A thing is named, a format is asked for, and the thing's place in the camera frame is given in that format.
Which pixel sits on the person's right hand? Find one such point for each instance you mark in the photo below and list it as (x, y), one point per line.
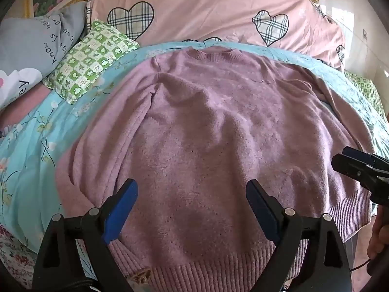
(378, 234)

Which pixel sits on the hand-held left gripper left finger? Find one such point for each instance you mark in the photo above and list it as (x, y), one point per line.
(121, 210)

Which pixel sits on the pink heart print duvet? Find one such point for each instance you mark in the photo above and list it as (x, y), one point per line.
(212, 15)

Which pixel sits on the wall switch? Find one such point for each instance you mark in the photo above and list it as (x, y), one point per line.
(365, 34)

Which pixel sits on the green checkered pillow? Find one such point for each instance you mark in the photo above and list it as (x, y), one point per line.
(369, 92)
(88, 60)

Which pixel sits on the plain pink pillow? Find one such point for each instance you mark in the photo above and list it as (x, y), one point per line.
(21, 109)

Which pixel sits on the blue floral blanket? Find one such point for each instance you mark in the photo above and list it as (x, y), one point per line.
(30, 158)

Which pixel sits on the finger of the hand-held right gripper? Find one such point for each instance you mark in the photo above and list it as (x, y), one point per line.
(352, 167)
(361, 155)

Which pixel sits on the pink knit sweater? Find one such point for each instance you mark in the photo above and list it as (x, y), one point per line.
(206, 127)

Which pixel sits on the grey printed pillow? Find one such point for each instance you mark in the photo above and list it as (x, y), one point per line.
(27, 42)

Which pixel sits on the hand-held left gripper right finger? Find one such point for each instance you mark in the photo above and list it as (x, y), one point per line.
(262, 207)

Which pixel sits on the floral bedsheet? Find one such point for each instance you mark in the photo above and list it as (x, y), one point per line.
(18, 255)

